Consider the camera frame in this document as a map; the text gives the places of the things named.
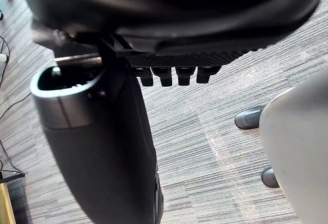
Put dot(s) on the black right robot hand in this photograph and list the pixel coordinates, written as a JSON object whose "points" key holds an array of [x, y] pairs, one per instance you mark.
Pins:
{"points": [[179, 16]]}

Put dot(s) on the dark grey robot foot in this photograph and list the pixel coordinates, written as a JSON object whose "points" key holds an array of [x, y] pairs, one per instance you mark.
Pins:
{"points": [[269, 178], [247, 118]]}

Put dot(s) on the white plug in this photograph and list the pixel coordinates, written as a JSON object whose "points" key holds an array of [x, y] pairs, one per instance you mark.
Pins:
{"points": [[3, 58]]}

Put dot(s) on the black-topped wooden cabinet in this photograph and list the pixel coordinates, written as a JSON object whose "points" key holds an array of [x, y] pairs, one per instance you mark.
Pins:
{"points": [[11, 195]]}

